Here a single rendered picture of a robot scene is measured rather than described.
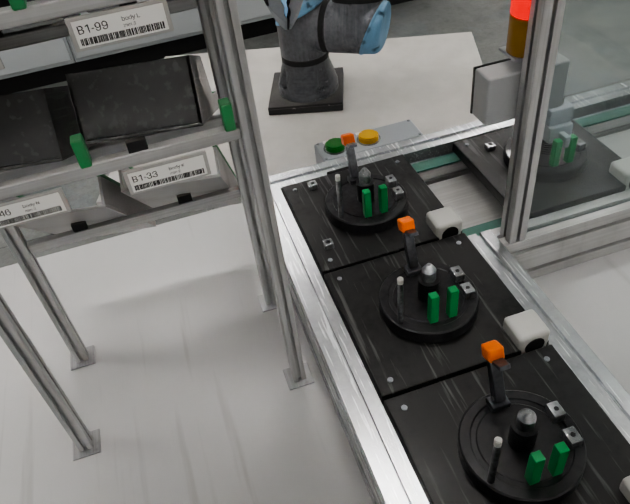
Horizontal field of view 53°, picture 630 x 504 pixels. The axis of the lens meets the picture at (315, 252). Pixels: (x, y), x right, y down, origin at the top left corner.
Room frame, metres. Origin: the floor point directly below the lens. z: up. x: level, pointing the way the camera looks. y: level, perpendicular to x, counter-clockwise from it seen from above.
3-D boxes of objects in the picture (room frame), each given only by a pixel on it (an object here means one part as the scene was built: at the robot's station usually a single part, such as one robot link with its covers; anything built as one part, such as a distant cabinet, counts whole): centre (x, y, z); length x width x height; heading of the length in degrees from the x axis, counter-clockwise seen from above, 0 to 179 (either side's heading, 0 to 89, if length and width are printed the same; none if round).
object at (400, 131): (1.06, -0.14, 0.93); 0.21 x 0.07 x 0.06; 102
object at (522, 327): (0.60, -0.15, 1.01); 0.24 x 0.24 x 0.13; 12
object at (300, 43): (1.45, -0.05, 1.05); 0.13 x 0.12 x 0.14; 66
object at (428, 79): (1.40, -0.04, 0.84); 0.90 x 0.70 x 0.03; 82
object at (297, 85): (1.45, -0.04, 0.93); 0.15 x 0.15 x 0.10
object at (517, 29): (0.76, -0.31, 1.28); 0.05 x 0.05 x 0.05
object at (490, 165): (0.90, -0.43, 0.96); 0.24 x 0.24 x 0.02; 12
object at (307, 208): (0.84, -0.10, 1.01); 0.24 x 0.24 x 0.13; 12
